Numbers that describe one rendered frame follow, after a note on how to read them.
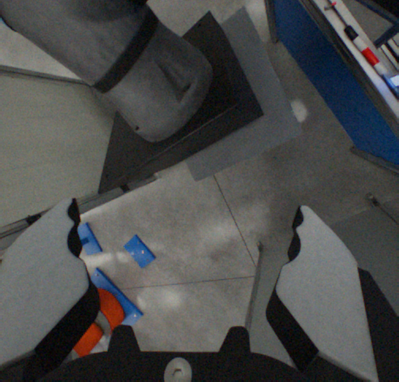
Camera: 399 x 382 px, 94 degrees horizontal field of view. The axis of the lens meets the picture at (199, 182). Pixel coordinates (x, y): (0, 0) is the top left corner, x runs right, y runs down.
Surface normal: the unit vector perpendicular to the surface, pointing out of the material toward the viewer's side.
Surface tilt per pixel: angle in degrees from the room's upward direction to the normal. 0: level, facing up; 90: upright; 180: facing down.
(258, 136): 0
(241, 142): 0
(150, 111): 31
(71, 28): 51
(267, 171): 0
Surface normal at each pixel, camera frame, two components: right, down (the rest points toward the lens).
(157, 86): 0.20, 0.48
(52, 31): 0.03, 0.88
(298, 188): -0.40, 0.29
